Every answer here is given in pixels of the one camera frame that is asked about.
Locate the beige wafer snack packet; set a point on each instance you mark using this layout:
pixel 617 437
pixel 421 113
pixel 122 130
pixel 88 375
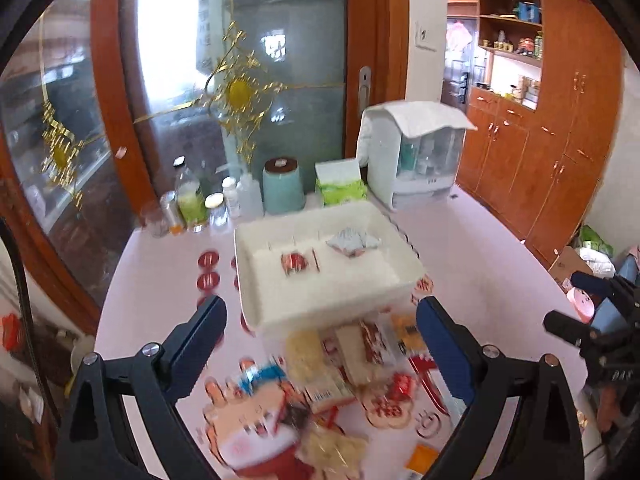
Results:
pixel 365 353

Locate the white plastic bottle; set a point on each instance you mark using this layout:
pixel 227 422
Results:
pixel 250 197

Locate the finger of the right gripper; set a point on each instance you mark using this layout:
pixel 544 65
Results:
pixel 592 285
pixel 569 330

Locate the pale yellow snack packet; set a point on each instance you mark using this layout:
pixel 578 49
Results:
pixel 304 356

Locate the white cloth on organizer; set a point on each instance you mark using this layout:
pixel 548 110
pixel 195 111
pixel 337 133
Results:
pixel 417 118

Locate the orange wooden cabinet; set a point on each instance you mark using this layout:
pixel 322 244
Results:
pixel 538 150

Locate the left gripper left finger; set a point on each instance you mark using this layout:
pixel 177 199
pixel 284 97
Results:
pixel 96 440

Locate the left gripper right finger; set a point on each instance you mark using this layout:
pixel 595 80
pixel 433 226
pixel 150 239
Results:
pixel 543 441

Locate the white plastic storage bin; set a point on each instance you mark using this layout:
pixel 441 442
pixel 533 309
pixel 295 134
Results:
pixel 275 305

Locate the silver door handle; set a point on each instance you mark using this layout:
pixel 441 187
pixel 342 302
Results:
pixel 364 89

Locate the silver grey snack packet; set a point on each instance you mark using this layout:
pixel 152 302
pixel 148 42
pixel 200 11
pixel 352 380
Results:
pixel 353 243

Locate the green white tissue box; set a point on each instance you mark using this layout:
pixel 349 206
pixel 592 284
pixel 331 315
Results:
pixel 339 181

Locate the teal ceramic canister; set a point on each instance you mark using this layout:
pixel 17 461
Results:
pixel 282 186

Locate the orange snack packet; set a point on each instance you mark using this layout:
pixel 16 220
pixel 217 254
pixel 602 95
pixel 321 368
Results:
pixel 410 341

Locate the bottle with green liquid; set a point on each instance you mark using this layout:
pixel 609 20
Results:
pixel 189 196

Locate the red snack packet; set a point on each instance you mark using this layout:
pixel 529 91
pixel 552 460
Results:
pixel 296 262

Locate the small clear glass jar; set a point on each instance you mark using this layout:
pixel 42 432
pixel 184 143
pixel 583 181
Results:
pixel 217 212

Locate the cardboard box on floor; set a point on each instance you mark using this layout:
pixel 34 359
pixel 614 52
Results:
pixel 566 263

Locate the yellow egg yolk snack packet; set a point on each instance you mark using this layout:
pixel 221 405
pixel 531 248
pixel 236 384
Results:
pixel 330 451

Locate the wall light switch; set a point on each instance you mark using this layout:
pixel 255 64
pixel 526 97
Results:
pixel 425 38

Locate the blue candy packet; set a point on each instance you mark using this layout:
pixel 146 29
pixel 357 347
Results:
pixel 254 376

